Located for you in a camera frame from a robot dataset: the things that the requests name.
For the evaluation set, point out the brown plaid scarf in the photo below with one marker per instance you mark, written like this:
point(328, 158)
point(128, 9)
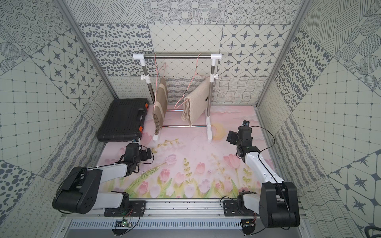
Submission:
point(160, 105)

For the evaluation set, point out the white steel clothes rack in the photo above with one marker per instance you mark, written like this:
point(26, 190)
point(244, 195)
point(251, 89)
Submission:
point(181, 56)

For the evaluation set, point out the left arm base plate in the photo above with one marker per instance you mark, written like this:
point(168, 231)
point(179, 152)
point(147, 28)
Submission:
point(134, 208)

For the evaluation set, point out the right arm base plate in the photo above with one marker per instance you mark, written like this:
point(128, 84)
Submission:
point(232, 209)

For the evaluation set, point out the green circuit board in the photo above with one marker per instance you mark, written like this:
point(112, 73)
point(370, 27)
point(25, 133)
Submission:
point(124, 224)

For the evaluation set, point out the beige fuzzy scarf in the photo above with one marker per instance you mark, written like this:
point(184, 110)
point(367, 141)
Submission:
point(196, 103)

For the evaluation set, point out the floral pink table mat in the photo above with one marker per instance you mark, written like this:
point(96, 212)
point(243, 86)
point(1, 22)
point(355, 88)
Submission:
point(186, 165)

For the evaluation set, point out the pink wire hanger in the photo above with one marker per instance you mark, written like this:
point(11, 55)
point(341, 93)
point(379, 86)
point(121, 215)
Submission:
point(182, 100)
point(163, 68)

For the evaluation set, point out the black plastic tool case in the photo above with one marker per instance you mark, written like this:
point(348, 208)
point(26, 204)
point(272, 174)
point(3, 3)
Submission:
point(124, 120)

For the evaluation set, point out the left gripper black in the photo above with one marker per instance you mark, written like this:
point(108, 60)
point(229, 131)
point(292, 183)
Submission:
point(132, 143)

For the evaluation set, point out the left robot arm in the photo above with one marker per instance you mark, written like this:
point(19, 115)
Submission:
point(79, 192)

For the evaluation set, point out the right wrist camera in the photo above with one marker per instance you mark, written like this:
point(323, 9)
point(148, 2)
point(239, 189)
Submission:
point(246, 123)

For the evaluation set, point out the aluminium mounting rail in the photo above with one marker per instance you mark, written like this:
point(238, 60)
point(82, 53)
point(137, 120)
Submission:
point(171, 208)

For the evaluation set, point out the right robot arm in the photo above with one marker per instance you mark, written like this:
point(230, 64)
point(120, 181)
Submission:
point(277, 203)

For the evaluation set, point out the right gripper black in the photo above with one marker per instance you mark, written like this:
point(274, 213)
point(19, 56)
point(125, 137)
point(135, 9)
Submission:
point(233, 135)

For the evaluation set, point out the right controller board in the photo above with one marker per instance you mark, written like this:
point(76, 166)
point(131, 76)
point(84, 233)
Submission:
point(248, 226)

